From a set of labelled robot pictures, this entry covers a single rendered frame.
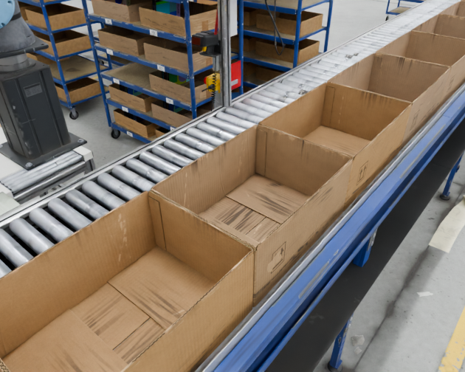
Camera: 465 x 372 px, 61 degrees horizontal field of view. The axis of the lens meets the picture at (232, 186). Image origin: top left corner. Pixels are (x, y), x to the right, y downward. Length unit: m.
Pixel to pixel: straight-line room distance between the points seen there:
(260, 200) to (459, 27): 1.68
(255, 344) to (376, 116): 0.88
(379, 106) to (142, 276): 0.89
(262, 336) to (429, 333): 1.35
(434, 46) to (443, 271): 1.10
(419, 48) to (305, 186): 1.19
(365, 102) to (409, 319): 1.08
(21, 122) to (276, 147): 0.94
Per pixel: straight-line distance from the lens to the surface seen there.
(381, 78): 1.78
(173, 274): 0.91
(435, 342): 2.03
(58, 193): 1.49
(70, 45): 3.65
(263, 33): 3.13
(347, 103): 1.42
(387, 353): 1.93
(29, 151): 1.68
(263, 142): 1.13
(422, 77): 1.73
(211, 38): 1.81
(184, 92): 2.49
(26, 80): 1.60
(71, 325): 0.88
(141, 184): 1.44
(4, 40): 1.56
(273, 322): 0.80
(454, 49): 2.10
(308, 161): 1.07
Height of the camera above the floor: 1.56
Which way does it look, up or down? 36 degrees down
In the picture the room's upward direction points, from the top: 1 degrees counter-clockwise
